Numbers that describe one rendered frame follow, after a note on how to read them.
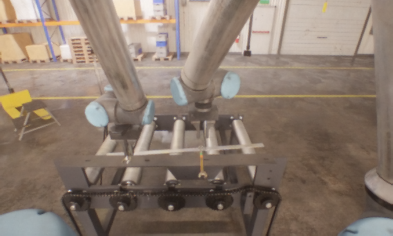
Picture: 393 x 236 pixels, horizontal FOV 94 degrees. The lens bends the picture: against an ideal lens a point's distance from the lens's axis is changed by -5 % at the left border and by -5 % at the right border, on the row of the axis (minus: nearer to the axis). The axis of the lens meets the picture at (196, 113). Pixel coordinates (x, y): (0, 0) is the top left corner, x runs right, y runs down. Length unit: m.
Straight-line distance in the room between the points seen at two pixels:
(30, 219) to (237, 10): 0.46
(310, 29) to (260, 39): 2.43
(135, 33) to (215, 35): 9.85
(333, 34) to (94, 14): 11.79
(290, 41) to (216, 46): 10.56
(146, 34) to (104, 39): 9.64
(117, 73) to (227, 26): 0.31
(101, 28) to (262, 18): 9.97
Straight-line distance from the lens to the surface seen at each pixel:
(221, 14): 0.41
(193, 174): 1.21
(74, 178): 1.40
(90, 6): 0.48
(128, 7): 8.80
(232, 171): 1.60
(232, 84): 0.66
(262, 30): 10.38
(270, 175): 1.29
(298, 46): 11.22
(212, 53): 0.46
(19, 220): 0.38
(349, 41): 12.61
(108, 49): 0.52
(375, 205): 0.46
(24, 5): 10.66
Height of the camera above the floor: 1.89
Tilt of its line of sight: 28 degrees down
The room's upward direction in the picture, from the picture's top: straight up
